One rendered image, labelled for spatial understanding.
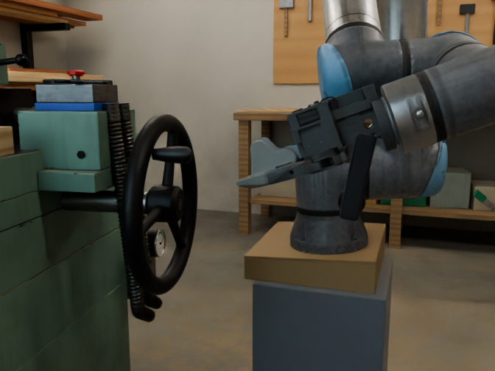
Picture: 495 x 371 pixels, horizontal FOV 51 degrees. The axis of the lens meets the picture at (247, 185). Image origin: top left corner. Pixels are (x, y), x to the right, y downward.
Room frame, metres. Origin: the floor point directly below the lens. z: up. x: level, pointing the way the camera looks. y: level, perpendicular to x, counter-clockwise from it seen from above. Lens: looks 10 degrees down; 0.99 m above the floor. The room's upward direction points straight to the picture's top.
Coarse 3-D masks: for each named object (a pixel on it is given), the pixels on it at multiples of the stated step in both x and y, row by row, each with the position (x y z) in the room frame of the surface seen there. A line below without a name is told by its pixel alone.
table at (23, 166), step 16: (16, 144) 0.87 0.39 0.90; (0, 160) 0.69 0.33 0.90; (16, 160) 0.72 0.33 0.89; (32, 160) 0.76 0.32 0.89; (0, 176) 0.69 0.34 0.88; (16, 176) 0.72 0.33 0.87; (32, 176) 0.76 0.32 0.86; (48, 176) 0.76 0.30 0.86; (64, 176) 0.76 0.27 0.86; (80, 176) 0.75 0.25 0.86; (96, 176) 0.76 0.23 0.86; (112, 176) 0.81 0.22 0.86; (0, 192) 0.68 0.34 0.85; (16, 192) 0.72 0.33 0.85
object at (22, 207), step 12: (36, 192) 0.76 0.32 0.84; (48, 192) 0.79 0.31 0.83; (60, 192) 0.83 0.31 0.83; (0, 204) 0.68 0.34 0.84; (12, 204) 0.71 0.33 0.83; (24, 204) 0.73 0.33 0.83; (36, 204) 0.76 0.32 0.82; (48, 204) 0.79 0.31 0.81; (60, 204) 0.83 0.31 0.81; (0, 216) 0.68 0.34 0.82; (12, 216) 0.70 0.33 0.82; (24, 216) 0.73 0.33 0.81; (36, 216) 0.76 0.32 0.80; (0, 228) 0.68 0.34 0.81
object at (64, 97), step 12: (48, 84) 0.81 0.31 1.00; (60, 84) 0.89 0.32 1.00; (72, 84) 0.79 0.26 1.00; (84, 84) 0.79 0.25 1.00; (96, 84) 0.88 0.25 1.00; (108, 84) 0.90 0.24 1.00; (36, 96) 0.80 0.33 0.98; (48, 96) 0.80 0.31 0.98; (60, 96) 0.79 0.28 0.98; (72, 96) 0.79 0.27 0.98; (84, 96) 0.79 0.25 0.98; (96, 96) 0.79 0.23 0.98; (108, 96) 0.83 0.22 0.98; (36, 108) 0.80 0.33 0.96; (48, 108) 0.80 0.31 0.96; (60, 108) 0.79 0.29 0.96; (72, 108) 0.79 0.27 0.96; (84, 108) 0.78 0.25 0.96; (96, 108) 0.79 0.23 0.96
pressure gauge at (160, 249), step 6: (150, 234) 1.07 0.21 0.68; (156, 234) 1.07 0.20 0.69; (162, 234) 1.11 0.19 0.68; (150, 240) 1.06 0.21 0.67; (156, 240) 1.06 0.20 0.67; (150, 246) 1.06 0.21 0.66; (156, 246) 1.07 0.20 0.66; (162, 246) 1.10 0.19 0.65; (150, 252) 1.06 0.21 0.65; (156, 252) 1.06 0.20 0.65; (162, 252) 1.10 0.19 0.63; (150, 258) 1.09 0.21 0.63
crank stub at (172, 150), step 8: (152, 152) 0.73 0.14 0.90; (160, 152) 0.73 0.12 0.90; (168, 152) 0.72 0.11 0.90; (176, 152) 0.72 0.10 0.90; (184, 152) 0.72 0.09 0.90; (192, 152) 0.73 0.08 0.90; (160, 160) 0.73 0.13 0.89; (168, 160) 0.73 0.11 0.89; (176, 160) 0.72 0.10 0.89; (184, 160) 0.72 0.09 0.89
